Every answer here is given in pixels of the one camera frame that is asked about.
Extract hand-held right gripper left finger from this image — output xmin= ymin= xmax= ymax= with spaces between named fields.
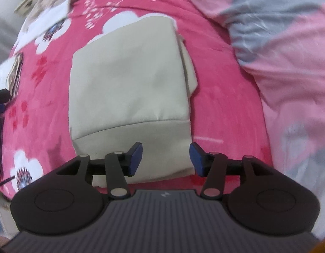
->
xmin=56 ymin=142 xmax=142 ymax=199

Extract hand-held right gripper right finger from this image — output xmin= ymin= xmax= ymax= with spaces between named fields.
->
xmin=190 ymin=142 xmax=275 ymax=200

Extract beige sweatshirt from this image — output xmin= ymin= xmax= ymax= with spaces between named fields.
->
xmin=68 ymin=16 xmax=198 ymax=187

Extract white folded shirt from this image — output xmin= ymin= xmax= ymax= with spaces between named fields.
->
xmin=0 ymin=53 xmax=24 ymax=98

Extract grey curtain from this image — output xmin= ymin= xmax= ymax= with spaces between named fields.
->
xmin=0 ymin=12 xmax=24 ymax=67

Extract pink floral blanket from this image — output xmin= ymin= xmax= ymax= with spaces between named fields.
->
xmin=0 ymin=0 xmax=274 ymax=199

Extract cream nightstand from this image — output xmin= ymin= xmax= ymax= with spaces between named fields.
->
xmin=13 ymin=0 xmax=44 ymax=16

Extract pink grey quilt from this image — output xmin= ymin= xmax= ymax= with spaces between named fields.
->
xmin=172 ymin=0 xmax=325 ymax=241

